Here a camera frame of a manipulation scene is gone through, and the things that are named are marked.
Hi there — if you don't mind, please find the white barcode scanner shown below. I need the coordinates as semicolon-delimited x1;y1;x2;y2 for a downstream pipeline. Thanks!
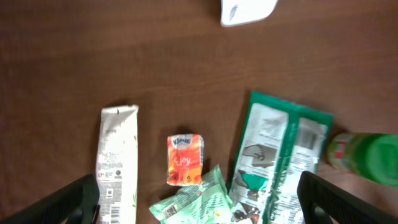
220;0;278;27

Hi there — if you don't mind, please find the white cream tube gold cap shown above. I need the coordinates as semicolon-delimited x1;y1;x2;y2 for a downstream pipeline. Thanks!
96;105;139;224

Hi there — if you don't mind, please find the green lid jar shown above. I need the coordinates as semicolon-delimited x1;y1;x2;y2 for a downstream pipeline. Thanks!
326;133;397;187

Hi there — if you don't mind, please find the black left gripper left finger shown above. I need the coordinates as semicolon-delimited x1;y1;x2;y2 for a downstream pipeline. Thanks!
1;174;100;224

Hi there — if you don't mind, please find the orange Kleenex tissue pack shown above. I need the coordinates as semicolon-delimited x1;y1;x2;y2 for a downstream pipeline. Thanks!
167;134;204;187

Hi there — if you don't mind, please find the mint green tissue pack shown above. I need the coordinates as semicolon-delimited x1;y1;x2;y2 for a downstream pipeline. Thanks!
150;166;233;224

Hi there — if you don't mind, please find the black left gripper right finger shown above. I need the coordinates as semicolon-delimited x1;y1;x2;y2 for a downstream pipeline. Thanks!
297;171;397;224

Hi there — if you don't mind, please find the green wipes pack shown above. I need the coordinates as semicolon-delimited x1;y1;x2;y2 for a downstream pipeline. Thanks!
228;91;334;223

